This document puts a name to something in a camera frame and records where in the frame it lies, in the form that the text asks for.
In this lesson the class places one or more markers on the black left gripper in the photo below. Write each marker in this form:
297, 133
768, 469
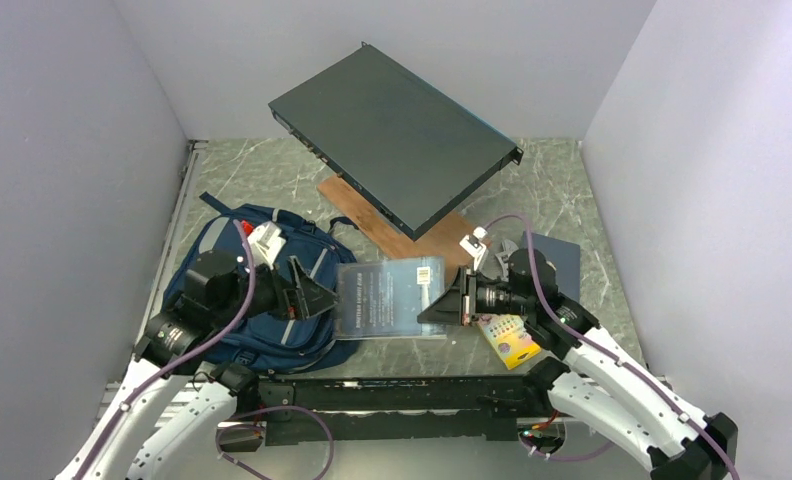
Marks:
304, 298

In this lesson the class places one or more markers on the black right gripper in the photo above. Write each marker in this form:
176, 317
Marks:
449, 308

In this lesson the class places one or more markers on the navy blue student backpack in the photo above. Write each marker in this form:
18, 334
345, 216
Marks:
264, 342

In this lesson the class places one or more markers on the blue paperback book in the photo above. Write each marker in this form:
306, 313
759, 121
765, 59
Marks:
382, 300

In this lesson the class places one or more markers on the dark blue bottom book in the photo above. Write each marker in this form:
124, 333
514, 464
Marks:
566, 257

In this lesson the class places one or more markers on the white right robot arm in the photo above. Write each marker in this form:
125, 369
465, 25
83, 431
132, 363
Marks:
588, 376

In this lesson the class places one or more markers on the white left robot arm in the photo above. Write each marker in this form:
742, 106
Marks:
164, 371

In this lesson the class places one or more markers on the yellow crayon box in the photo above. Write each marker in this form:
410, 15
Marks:
509, 339

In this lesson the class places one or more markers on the brown wooden base board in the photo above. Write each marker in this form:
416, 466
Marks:
441, 240

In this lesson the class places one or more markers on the dark grey rack unit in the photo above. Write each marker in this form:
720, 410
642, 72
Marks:
406, 147

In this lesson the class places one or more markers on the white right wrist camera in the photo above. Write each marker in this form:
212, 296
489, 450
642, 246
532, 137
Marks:
474, 245

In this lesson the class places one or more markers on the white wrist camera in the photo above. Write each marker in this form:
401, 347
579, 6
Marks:
474, 245
265, 241

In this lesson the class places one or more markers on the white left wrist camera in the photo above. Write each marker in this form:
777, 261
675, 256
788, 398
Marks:
265, 241

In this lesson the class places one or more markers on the red handled adjustable wrench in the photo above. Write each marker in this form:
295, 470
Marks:
507, 248

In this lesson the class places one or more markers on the black front rail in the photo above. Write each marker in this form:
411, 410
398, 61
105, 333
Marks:
495, 408

